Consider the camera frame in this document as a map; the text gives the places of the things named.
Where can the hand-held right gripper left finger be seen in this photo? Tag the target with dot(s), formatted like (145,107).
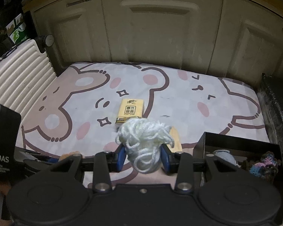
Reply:
(120,159)

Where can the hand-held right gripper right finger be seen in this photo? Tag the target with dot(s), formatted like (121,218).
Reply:
(166,159)

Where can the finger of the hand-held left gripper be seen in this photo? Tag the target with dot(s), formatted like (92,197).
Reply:
(37,154)
(41,164)

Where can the small tan object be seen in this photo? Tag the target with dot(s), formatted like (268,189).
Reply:
(69,155)

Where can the white yarn ball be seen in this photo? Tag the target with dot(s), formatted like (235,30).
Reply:
(143,136)

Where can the floral brocade pouch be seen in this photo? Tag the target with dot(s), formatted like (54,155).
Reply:
(222,155)

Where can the black storage box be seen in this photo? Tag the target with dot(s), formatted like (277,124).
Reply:
(226,141)

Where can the flat wooden stick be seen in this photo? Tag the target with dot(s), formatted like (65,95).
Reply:
(176,139)

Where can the yellow tissue packet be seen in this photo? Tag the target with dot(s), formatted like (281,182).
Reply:
(131,110)

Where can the bear print blanket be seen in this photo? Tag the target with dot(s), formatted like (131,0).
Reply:
(179,98)

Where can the white ribbed suitcase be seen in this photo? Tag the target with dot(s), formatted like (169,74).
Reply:
(18,75)

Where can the pink purple crochet piece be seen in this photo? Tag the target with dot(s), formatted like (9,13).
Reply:
(261,167)

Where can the green white carton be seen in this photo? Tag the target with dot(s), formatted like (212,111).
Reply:
(17,31)

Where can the cream kitchen cabinet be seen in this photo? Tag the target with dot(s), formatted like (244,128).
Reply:
(160,35)

